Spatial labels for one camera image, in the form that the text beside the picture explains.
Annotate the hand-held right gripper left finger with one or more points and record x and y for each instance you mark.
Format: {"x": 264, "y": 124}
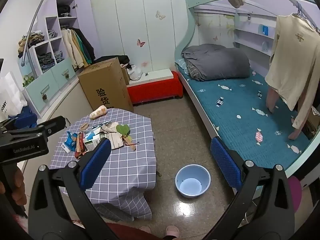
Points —
{"x": 96, "y": 163}

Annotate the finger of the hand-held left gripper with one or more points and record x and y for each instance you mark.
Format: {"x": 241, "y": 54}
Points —
{"x": 53, "y": 124}
{"x": 7, "y": 124}

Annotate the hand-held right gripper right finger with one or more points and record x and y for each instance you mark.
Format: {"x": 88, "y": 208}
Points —
{"x": 225, "y": 161}

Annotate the brown striped wrapper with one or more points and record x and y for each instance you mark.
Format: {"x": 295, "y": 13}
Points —
{"x": 80, "y": 146}

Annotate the white green carton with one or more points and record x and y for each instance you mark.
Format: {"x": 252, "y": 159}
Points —
{"x": 91, "y": 140}

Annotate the brown paper packet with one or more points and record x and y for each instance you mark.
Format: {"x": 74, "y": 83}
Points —
{"x": 84, "y": 126}

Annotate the light blue plastic bin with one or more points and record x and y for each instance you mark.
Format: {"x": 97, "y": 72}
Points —
{"x": 193, "y": 180}

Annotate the beige paper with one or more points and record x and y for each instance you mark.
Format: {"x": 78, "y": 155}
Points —
{"x": 110, "y": 127}

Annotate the green leaf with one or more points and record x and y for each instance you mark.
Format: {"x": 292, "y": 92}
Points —
{"x": 123, "y": 130}
{"x": 128, "y": 138}

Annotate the orange white plastic bag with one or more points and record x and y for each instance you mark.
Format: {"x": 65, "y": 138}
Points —
{"x": 98, "y": 112}

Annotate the person's left hand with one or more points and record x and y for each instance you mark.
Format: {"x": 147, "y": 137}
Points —
{"x": 20, "y": 192}

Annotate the blue bag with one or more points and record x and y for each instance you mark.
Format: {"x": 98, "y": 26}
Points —
{"x": 23, "y": 117}

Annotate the white paper bag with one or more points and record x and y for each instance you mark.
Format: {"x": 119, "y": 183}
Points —
{"x": 11, "y": 92}

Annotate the mint drawer cabinet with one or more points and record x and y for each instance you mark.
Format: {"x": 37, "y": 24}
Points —
{"x": 50, "y": 82}

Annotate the green plant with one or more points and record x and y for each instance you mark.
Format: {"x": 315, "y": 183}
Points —
{"x": 28, "y": 81}

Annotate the teal printed bed sheet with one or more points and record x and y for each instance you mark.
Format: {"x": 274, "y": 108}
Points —
{"x": 237, "y": 100}

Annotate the brown cardboard box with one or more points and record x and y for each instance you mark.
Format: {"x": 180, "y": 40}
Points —
{"x": 105, "y": 87}

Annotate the folded jeans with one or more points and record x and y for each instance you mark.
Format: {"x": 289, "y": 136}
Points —
{"x": 47, "y": 60}

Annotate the pink and white stool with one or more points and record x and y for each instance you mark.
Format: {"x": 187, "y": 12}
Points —
{"x": 295, "y": 192}

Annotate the beige hanging jacket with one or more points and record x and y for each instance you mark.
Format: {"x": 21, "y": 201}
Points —
{"x": 71, "y": 47}

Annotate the pink slipper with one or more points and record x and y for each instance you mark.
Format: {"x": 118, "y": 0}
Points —
{"x": 145, "y": 229}
{"x": 172, "y": 230}

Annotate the green hanging garment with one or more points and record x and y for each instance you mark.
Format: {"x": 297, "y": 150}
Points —
{"x": 83, "y": 47}

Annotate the pile of mixed clothes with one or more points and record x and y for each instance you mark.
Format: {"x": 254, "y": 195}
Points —
{"x": 31, "y": 41}

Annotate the black hanging coat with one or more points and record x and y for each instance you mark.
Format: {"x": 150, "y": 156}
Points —
{"x": 87, "y": 45}

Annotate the black bag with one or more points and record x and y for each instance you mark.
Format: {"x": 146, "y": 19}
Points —
{"x": 122, "y": 60}

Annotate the red storage box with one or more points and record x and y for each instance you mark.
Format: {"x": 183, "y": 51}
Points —
{"x": 155, "y": 90}

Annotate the grey checked pillow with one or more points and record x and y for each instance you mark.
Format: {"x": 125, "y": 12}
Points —
{"x": 193, "y": 72}

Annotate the white cubby shelf unit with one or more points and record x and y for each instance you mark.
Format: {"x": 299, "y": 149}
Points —
{"x": 51, "y": 25}

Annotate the grey duvet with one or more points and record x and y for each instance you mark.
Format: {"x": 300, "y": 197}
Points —
{"x": 217, "y": 60}

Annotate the light blue pillow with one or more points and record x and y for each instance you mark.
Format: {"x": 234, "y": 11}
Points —
{"x": 181, "y": 66}

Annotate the curved metal pole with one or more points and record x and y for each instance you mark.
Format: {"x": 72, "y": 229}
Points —
{"x": 37, "y": 17}

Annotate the folded black clothes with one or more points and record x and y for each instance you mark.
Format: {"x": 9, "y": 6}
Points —
{"x": 63, "y": 10}

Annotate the beige sweater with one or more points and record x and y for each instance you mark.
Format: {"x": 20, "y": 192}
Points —
{"x": 292, "y": 62}

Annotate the small blue box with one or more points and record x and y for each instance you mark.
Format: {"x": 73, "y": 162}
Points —
{"x": 264, "y": 30}

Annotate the white wardrobe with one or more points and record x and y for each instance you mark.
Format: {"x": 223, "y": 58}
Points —
{"x": 140, "y": 17}

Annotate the brown hanging cloth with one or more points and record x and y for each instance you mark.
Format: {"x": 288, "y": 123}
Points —
{"x": 237, "y": 2}

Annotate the clothes hanger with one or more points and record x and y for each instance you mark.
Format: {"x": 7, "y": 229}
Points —
{"x": 303, "y": 11}

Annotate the white wall shelf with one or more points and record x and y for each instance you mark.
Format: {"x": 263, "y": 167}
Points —
{"x": 252, "y": 37}

